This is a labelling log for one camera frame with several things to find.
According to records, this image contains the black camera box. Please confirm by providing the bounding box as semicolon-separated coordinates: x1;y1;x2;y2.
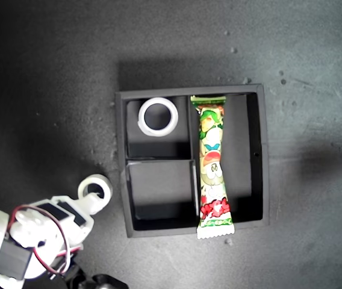
92;273;129;289

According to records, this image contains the red wrist servo wire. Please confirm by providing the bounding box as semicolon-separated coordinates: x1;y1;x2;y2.
12;204;72;275

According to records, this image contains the black tray with wells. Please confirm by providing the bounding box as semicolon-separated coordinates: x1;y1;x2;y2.
114;83;270;239

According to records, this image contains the green printed snack bar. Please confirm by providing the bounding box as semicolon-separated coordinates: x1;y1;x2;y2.
190;95;236;240

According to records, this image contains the small white tape roll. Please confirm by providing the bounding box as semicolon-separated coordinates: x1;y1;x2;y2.
77;173;114;215

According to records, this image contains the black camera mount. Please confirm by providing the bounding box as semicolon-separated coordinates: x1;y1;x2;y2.
47;246;95;289

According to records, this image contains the large white tape roll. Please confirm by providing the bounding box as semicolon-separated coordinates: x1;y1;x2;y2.
137;97;179;138

